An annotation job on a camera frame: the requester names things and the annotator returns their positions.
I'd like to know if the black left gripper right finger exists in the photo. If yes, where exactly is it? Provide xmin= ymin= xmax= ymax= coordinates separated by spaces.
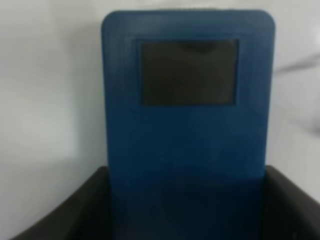
xmin=261 ymin=165 xmax=320 ymax=240

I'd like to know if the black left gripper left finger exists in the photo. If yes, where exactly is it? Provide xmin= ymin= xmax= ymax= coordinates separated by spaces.
xmin=13 ymin=166 xmax=112 ymax=240

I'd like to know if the blue whiteboard eraser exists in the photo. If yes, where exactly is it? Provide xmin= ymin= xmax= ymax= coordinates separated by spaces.
xmin=101 ymin=9 xmax=275 ymax=240

